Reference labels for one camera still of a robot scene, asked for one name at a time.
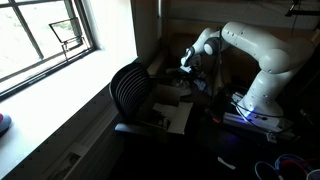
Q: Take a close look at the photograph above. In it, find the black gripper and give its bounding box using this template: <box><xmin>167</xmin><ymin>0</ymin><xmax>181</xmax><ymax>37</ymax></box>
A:
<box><xmin>186</xmin><ymin>65</ymin><xmax>204</xmax><ymax>82</ymax></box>

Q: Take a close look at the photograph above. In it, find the beige leather couch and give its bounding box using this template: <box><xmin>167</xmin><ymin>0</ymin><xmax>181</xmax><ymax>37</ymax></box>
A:
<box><xmin>146</xmin><ymin>18</ymin><xmax>320</xmax><ymax>103</ymax></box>

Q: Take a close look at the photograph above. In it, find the black slatted office chair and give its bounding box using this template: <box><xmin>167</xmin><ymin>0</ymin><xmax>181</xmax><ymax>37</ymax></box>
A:
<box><xmin>108</xmin><ymin>61</ymin><xmax>174</xmax><ymax>138</ymax></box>

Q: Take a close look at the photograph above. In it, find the white baseball cap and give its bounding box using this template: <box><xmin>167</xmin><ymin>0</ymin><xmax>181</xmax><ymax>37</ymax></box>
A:
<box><xmin>171</xmin><ymin>77</ymin><xmax>193</xmax><ymax>98</ymax></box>

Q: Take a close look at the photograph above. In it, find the open cardboard box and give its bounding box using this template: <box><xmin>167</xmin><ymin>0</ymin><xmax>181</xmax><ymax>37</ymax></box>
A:
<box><xmin>137</xmin><ymin>83</ymin><xmax>195</xmax><ymax>136</ymax></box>

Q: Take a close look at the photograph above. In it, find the white tape scrap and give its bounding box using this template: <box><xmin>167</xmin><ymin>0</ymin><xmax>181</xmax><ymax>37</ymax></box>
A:
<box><xmin>217</xmin><ymin>156</ymin><xmax>237</xmax><ymax>171</ymax></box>

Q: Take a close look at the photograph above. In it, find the white paper cup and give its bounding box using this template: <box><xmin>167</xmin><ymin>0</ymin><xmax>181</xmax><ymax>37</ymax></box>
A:
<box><xmin>306</xmin><ymin>168</ymin><xmax>320</xmax><ymax>180</ymax></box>

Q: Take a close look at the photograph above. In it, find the red and blue cap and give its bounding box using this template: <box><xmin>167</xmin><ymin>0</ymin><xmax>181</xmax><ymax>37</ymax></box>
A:
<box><xmin>0</xmin><ymin>112</ymin><xmax>13</xmax><ymax>135</ymax></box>

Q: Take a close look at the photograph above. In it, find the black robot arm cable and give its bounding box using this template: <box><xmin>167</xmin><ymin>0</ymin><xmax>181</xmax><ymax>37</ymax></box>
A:
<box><xmin>232</xmin><ymin>99</ymin><xmax>288</xmax><ymax>135</ymax></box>

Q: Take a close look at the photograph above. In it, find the aluminium robot base mount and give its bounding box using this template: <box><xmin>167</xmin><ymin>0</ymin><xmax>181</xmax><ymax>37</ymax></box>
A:
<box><xmin>221</xmin><ymin>91</ymin><xmax>297</xmax><ymax>144</ymax></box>

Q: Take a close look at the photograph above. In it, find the coiled blue cable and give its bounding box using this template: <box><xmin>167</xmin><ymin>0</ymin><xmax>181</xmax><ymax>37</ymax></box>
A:
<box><xmin>254</xmin><ymin>153</ymin><xmax>315</xmax><ymax>180</ymax></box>

